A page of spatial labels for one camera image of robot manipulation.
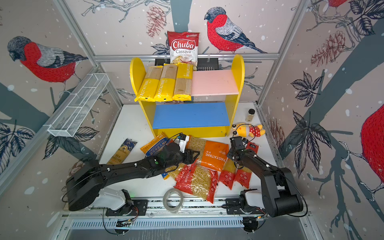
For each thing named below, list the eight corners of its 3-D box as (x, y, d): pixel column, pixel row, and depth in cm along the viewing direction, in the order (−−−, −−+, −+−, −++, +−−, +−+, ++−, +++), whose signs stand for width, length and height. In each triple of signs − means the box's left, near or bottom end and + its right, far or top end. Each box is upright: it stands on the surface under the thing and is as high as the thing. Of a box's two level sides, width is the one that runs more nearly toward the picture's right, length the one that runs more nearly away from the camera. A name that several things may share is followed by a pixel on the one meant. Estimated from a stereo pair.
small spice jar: (246, 122, 111) (249, 114, 103) (244, 117, 114) (248, 108, 107) (252, 122, 111) (256, 114, 103) (250, 117, 114) (254, 108, 107)
